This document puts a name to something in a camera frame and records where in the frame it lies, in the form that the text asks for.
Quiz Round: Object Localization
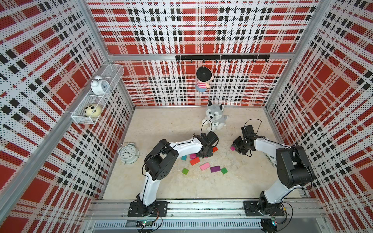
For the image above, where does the purple rectangular block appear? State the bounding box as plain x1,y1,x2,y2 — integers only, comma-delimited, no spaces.
210,166,221,173

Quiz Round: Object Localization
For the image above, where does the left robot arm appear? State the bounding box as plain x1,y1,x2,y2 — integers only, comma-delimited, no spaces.
137,131,219,210

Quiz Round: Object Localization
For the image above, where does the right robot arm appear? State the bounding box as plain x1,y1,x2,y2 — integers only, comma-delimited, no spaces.
231,125,316,216

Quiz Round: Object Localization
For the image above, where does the magenta block left group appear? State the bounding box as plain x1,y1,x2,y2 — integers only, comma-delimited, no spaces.
189,154,197,160

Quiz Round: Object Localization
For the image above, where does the orange red block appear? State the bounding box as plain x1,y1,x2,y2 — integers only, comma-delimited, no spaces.
190,157,200,166

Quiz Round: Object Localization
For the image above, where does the light pink block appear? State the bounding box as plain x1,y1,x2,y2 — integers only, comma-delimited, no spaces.
200,163,210,171

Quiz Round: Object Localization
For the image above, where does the grey husky plush toy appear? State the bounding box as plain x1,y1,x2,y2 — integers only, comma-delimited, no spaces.
202,100,228,131

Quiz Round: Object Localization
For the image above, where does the white alarm clock on table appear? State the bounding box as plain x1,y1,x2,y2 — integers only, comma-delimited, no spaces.
117,142,139,165

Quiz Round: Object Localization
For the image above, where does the right electronics board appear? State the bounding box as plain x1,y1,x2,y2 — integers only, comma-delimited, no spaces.
261,217,277,233

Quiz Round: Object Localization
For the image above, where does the electronics board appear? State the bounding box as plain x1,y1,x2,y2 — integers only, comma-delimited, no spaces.
136,220,153,228
261,217,277,233

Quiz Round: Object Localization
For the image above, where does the left electronics board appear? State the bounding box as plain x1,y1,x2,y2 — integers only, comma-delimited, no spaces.
136,220,153,228

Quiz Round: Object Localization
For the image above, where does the panda face ball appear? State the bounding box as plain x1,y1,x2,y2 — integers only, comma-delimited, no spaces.
84,104,102,118

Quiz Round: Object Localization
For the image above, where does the white alarm clock on shelf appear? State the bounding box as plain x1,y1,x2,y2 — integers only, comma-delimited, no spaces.
90,76,111,96

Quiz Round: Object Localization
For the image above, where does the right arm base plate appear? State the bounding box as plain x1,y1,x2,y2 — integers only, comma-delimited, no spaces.
243,200,285,216

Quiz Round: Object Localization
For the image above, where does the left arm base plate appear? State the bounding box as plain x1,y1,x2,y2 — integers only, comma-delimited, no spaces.
127,200,169,217

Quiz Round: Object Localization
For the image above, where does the black hook rail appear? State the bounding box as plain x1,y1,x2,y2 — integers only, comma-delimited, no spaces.
175,54,271,61

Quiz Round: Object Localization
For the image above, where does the white wire shelf basket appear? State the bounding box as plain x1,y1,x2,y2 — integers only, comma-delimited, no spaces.
71,64,124,125

